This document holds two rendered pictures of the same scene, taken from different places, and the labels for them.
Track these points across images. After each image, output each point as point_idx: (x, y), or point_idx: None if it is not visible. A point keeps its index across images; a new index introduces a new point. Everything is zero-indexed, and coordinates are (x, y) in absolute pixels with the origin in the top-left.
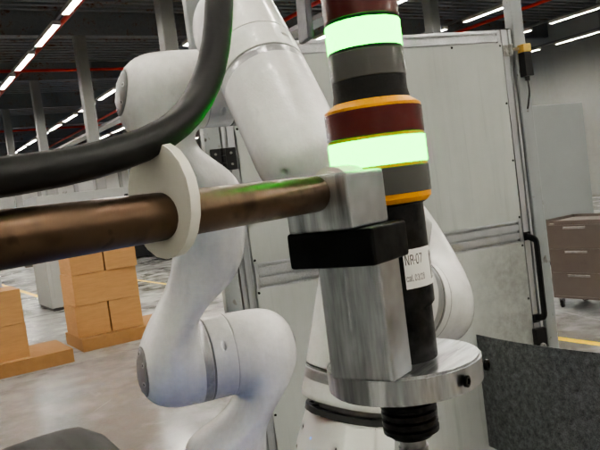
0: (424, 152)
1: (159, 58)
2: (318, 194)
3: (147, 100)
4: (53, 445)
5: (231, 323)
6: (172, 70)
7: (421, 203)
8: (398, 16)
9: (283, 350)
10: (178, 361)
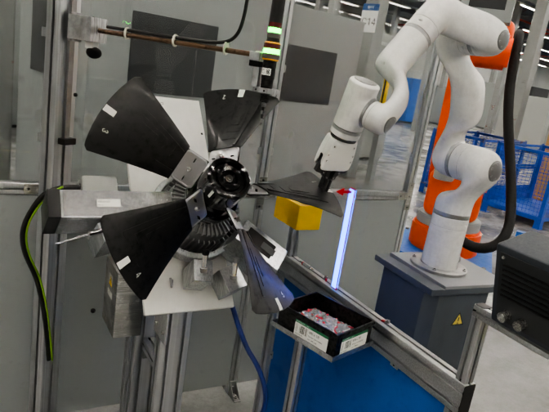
0: (268, 51)
1: None
2: (247, 53)
3: (437, 39)
4: None
5: (467, 148)
6: None
7: (268, 60)
8: (274, 27)
9: (475, 167)
10: (436, 150)
